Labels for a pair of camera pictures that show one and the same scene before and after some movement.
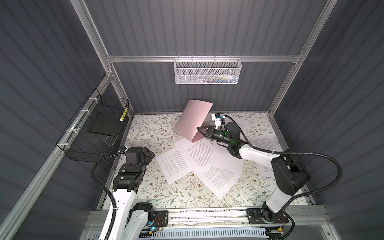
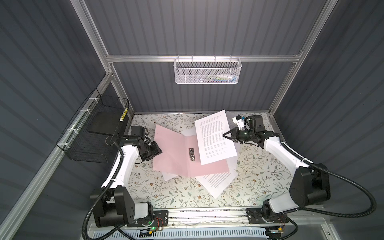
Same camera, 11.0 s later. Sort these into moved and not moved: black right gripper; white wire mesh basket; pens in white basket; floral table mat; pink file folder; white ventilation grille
Moved: black right gripper; pink file folder
Not moved: floral table mat; pens in white basket; white ventilation grille; white wire mesh basket
